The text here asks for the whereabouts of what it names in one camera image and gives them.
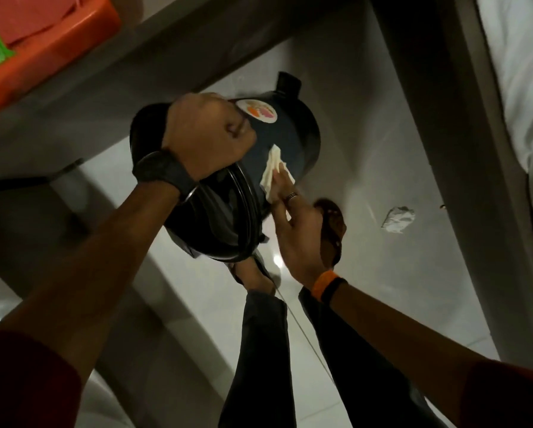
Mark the person's right hand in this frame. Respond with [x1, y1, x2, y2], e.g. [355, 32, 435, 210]
[269, 163, 328, 290]

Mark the person's left hand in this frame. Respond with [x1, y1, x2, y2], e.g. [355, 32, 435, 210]
[162, 92, 258, 183]

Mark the white tissue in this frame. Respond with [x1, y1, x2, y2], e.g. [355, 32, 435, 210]
[381, 206, 416, 234]
[259, 144, 297, 221]

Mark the person's right forearm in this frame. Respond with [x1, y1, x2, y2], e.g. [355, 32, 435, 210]
[329, 283, 533, 428]

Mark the person's left forearm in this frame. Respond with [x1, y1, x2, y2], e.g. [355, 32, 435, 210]
[0, 180, 182, 428]

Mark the brown sandal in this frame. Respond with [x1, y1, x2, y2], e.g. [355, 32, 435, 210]
[313, 199, 348, 268]
[227, 250, 282, 295]

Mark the black wristwatch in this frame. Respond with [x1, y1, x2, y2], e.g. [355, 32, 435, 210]
[132, 150, 199, 204]

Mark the orange and black wristband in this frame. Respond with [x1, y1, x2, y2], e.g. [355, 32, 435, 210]
[310, 270, 349, 307]

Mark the crumpled white tissue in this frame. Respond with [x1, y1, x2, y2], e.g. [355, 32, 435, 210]
[381, 206, 416, 234]

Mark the person's left leg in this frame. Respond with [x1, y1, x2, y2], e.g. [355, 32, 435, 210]
[217, 290, 297, 428]

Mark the person's leg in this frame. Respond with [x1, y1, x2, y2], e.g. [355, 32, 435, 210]
[298, 287, 448, 428]
[217, 290, 297, 428]

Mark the person's right leg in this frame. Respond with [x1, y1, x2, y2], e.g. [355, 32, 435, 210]
[298, 287, 448, 428]

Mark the orange plastic tray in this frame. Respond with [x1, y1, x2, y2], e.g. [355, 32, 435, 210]
[0, 0, 123, 125]

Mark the pink packet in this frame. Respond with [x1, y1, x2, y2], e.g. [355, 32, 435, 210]
[0, 0, 98, 46]

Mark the white cloth sheet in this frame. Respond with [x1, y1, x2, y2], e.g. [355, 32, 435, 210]
[475, 0, 533, 308]

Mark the grey frame beam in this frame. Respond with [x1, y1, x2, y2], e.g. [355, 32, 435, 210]
[368, 0, 533, 372]

